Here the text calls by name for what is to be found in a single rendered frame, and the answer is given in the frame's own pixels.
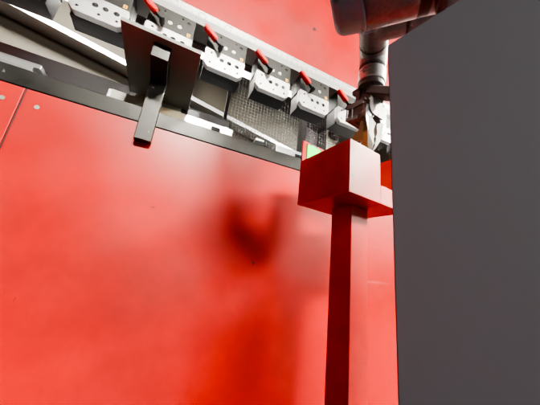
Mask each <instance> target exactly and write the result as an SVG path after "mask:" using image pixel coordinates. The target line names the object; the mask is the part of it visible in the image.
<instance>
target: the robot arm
mask: <svg viewBox="0 0 540 405"><path fill-rule="evenodd" d="M329 1H330V6H331V11H332V16H333V24H334V28H335V31H336V32H337V33H338V34H339V35H341V36H346V35H353V34H358V36H359V55H360V61H359V70H358V88H357V89H355V90H354V91H353V92H352V96H354V97H355V102H354V103H353V104H350V105H348V106H347V108H346V122H347V123H348V124H350V125H352V126H353V127H355V128H356V129H358V131H357V132H356V133H355V134H354V135H353V140H354V141H360V142H361V145H364V146H366V148H368V149H370V150H372V151H374V150H375V148H376V147H377V145H378V144H379V142H380V141H381V139H382V138H383V135H384V133H385V131H386V126H387V122H386V119H387V117H386V115H387V114H386V108H385V106H384V104H383V102H384V101H389V86H385V85H384V84H385V83H386V73H387V52H388V45H389V44H388V40H391V39H397V38H401V37H402V36H404V35H405V34H407V33H408V32H410V31H412V30H414V29H415V28H416V27H418V26H420V25H421V24H423V23H425V22H426V21H427V20H429V19H430V18H432V17H434V16H436V15H437V14H438V13H440V12H441V11H443V10H445V9H447V8H448V7H450V6H451V5H453V4H454V3H456V2H458V1H460V0H329ZM347 116H348V118H347ZM375 122H376V124H375Z"/></svg>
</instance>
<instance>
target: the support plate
mask: <svg viewBox="0 0 540 405"><path fill-rule="evenodd" d="M121 31H122V38H123V44H124V50H125V62H126V68H127V74H128V81H129V91H131V92H135V93H137V94H140V95H143V96H145V95H146V92H147V89H148V86H149V82H150V53H151V50H152V47H153V42H156V43H160V44H161V45H163V46H166V47H169V48H171V57H170V74H169V83H168V88H167V91H166V95H165V96H164V97H163V101H162V102H163V103H166V104H170V105H173V106H175V107H177V108H181V109H184V110H186V111H188V110H189V107H190V100H191V97H192V93H193V90H194V84H195V81H196V77H197V73H198V67H199V64H200V60H201V57H202V52H201V51H199V50H197V49H194V48H193V47H190V46H187V45H186V44H184V43H180V42H179V41H177V40H174V39H172V38H170V37H167V36H165V35H162V34H160V33H158V32H156V31H153V30H151V29H149V28H147V27H144V26H142V25H140V24H138V23H136V22H133V21H131V20H129V19H126V18H124V17H121Z"/></svg>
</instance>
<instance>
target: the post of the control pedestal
mask: <svg viewBox="0 0 540 405"><path fill-rule="evenodd" d="M325 405H367V210H365V209H362V208H360V207H356V206H354V205H348V206H343V207H336V208H333V209H332V227H331V248H330V268H329V308H328V329H327V349H326V369H325Z"/></svg>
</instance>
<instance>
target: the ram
mask: <svg viewBox="0 0 540 405"><path fill-rule="evenodd" d="M152 1H153V2H156V3H157V4H159V5H161V6H164V7H165V8H167V9H169V10H172V11H174V12H176V13H178V14H180V15H182V16H184V17H186V18H188V19H190V20H192V21H195V22H196V28H195V32H194V40H195V41H198V42H200V43H202V44H205V45H207V39H208V34H207V33H206V32H205V30H204V25H205V23H207V24H208V25H209V26H210V27H211V29H212V30H213V31H216V32H218V33H220V34H221V35H224V36H226V37H228V38H229V39H232V40H234V41H236V42H238V43H241V44H243V45H244V46H246V47H247V54H246V59H245V63H247V64H249V65H251V66H252V65H253V64H254V62H255V60H256V58H257V55H256V50H257V49H260V50H261V51H262V53H263V54H264V55H266V56H267V57H269V58H271V59H274V60H275V61H278V62H280V63H282V64H284V65H286V66H288V67H290V68H291V75H290V82H289V83H290V84H293V83H294V81H295V80H296V79H297V77H298V76H299V73H300V71H301V70H303V71H304V72H305V73H306V75H307V76H309V77H311V78H313V79H315V80H317V81H320V82H322V83H323V84H326V85H328V86H329V98H330V97H331V96H332V95H333V94H334V93H335V92H337V91H338V89H342V91H343V92H344V93H345V94H346V95H348V96H351V97H353V98H354V99H355V97H354V96H352V92H351V91H349V90H347V89H345V88H343V87H341V86H339V85H337V84H335V83H333V82H331V81H329V80H327V79H325V78H323V77H320V76H318V75H316V74H314V73H312V72H310V71H308V70H306V69H304V68H302V67H300V66H298V65H296V64H294V63H292V62H290V61H288V60H286V59H284V58H282V57H280V56H278V55H275V54H273V53H271V52H270V51H267V50H265V49H263V48H262V47H259V46H257V45H255V44H254V43H251V42H249V41H247V40H246V39H243V38H241V37H239V36H238V35H235V34H232V33H231V32H229V31H226V30H224V29H223V28H221V27H218V26H216V25H215V24H213V23H211V22H208V21H207V20H205V19H203V18H200V17H199V16H197V15H195V14H192V13H191V12H189V11H186V10H183V9H182V8H180V7H178V6H175V5H174V4H172V3H170V2H167V1H166V0H152ZM181 1H183V2H185V3H187V4H189V5H191V6H193V7H195V8H197V9H199V10H201V11H203V12H205V13H207V14H209V15H211V16H213V17H215V18H217V19H219V20H221V21H223V22H225V23H227V24H229V25H231V26H233V27H235V28H237V29H238V30H240V31H242V32H244V33H246V34H248V35H250V36H252V37H254V38H256V39H258V40H260V41H262V42H264V43H266V44H268V45H270V46H272V47H274V48H276V49H278V50H280V51H282V52H284V53H286V54H288V55H290V56H292V57H294V58H296V59H298V60H300V61H302V62H304V63H306V64H308V65H310V66H312V67H314V68H316V69H318V70H320V71H322V72H324V73H326V74H328V75H330V76H332V77H334V78H336V79H338V80H340V81H342V82H344V83H346V84H348V85H350V86H352V87H354V88H358V70H359V61H360V55H359V36H358V34H353V35H346V36H341V35H339V34H338V33H337V32H336V31H335V28H334V24H333V16H332V11H331V6H330V1H329V0H181ZM137 14H139V15H140V16H142V17H144V18H147V17H148V14H149V7H148V6H147V5H146V4H145V2H144V0H137Z"/></svg>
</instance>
